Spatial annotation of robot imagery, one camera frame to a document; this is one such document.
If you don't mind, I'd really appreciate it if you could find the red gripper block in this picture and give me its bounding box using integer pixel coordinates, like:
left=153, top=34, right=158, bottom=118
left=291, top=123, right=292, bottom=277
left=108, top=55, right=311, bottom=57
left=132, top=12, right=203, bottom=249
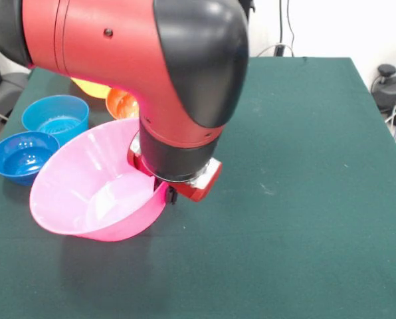
left=127, top=131, right=223, bottom=205

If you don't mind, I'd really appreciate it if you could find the pink plastic bowl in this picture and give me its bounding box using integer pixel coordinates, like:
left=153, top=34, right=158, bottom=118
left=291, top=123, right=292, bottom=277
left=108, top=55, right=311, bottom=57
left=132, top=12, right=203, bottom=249
left=29, top=118, right=169, bottom=243

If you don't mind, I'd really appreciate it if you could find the red plastic bowl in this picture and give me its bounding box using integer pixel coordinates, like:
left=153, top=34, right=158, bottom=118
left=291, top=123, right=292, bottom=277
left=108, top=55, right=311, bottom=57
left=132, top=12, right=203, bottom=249
left=105, top=88, right=141, bottom=121

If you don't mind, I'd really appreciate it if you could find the orange plastic bowl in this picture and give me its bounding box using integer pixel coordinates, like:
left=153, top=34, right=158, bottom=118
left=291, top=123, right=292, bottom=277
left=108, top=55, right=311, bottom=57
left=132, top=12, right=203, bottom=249
left=70, top=76, right=112, bottom=100

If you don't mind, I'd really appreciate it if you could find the dark green table cloth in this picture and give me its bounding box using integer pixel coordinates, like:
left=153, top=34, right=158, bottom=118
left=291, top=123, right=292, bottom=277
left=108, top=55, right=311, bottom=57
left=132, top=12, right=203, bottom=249
left=0, top=55, right=396, bottom=319

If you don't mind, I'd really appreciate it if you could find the translucent teal plastic bowl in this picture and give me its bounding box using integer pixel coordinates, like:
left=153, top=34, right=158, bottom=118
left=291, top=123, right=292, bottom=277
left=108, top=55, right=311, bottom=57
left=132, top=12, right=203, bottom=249
left=21, top=94, right=90, bottom=148

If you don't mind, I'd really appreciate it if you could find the small dark blue bowl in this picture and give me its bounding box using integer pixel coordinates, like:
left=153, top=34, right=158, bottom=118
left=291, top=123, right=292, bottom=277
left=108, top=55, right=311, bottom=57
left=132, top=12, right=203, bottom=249
left=0, top=131, right=60, bottom=187

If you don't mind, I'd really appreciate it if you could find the black pedestal foot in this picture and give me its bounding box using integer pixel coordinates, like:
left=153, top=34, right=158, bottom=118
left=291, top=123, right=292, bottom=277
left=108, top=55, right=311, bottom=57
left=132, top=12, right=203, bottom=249
left=0, top=71, right=29, bottom=112
left=370, top=64, right=396, bottom=112

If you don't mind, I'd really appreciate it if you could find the black wall cable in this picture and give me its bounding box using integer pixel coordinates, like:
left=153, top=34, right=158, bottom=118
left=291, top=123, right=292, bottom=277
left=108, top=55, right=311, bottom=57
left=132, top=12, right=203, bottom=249
left=278, top=0, right=296, bottom=56

